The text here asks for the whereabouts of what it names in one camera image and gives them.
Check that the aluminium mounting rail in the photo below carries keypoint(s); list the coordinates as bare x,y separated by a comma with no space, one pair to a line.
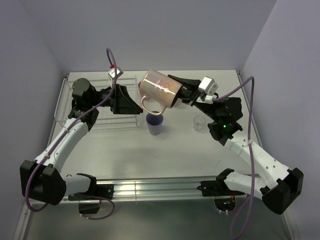
160,188

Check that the pink ceramic mug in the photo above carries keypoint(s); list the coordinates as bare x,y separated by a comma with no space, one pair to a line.
160,88

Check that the purple plastic cup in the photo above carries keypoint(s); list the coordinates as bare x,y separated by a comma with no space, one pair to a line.
154,123

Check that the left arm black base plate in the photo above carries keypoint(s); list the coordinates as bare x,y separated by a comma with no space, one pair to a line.
101,191

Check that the red plastic cup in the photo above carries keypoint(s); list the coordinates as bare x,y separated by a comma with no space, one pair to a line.
141,93

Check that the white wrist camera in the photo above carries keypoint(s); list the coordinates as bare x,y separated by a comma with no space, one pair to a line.
114,72
207,89

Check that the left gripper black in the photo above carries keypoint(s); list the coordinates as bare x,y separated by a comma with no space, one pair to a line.
122,103

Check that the clear acrylic dish rack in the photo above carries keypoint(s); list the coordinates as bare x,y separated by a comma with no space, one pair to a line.
106,119

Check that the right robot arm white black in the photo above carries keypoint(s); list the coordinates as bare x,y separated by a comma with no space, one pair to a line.
274,183

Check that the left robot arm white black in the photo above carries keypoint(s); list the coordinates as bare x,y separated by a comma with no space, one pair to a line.
80,121

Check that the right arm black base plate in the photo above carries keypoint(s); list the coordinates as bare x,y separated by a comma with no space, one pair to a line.
212,187

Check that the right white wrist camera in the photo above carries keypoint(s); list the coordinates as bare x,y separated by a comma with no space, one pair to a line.
207,89

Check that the clear glass near centre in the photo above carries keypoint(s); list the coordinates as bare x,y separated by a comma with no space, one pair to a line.
199,123

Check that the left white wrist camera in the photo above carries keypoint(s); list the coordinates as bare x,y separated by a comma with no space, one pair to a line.
114,72

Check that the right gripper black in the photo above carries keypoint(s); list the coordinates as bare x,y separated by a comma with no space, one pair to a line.
191,93

